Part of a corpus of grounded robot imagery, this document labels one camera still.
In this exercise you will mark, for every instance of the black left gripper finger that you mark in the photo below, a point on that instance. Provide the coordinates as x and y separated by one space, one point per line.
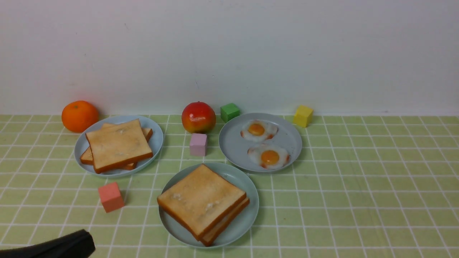
79 244

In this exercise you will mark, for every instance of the toast slice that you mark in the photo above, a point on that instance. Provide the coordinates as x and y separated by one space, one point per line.
118 145
88 156
200 200
221 226

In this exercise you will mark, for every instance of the light green sandwich plate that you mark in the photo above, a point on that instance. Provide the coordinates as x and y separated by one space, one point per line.
240 225

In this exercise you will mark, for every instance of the salmon pink cube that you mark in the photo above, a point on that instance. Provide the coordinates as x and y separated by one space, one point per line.
111 197

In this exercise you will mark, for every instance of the light blue bread plate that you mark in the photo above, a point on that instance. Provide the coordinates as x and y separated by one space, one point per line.
118 146

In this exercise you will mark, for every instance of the orange mandarin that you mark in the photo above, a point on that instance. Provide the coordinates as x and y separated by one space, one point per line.
79 115

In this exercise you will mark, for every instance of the light pink cube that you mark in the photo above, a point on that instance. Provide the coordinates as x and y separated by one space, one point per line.
198 144

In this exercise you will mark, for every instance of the red yellow apple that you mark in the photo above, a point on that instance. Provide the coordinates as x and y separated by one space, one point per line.
198 117

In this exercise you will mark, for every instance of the grey egg plate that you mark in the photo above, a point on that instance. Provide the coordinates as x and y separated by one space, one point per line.
235 148

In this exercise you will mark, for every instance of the green cube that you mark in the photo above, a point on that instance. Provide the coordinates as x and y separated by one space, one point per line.
229 111

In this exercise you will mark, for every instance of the fried egg toy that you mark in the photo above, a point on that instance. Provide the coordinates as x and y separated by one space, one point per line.
268 156
258 131

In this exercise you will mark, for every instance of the yellow cube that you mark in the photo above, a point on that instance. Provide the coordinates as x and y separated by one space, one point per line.
303 116

